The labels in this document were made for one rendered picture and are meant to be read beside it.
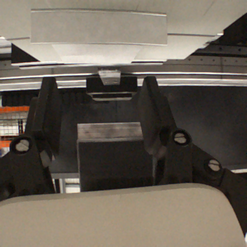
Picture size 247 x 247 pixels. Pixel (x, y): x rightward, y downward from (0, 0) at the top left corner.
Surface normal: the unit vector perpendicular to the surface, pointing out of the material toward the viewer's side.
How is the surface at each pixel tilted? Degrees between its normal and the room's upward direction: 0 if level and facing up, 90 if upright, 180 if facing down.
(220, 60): 90
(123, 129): 90
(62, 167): 90
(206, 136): 90
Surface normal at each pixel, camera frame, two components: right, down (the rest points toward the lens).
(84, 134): 0.04, 0.07
